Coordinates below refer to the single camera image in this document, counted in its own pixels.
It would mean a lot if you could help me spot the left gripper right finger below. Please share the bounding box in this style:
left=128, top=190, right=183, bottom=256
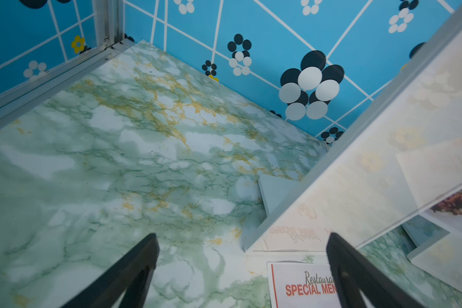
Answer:
left=326, top=232, right=422, bottom=307

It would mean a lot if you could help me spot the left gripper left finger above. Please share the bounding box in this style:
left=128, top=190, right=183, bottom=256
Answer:
left=63, top=234, right=159, bottom=307

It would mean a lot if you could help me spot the restaurant menu sheet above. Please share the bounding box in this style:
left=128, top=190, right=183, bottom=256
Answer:
left=267, top=262, right=341, bottom=307
left=396, top=138, right=462, bottom=237

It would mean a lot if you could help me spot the left white narrow rack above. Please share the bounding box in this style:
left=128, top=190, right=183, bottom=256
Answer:
left=243, top=6, right=462, bottom=254

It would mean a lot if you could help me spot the left aluminium corner post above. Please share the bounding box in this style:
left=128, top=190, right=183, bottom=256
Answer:
left=0, top=1, right=133, bottom=129

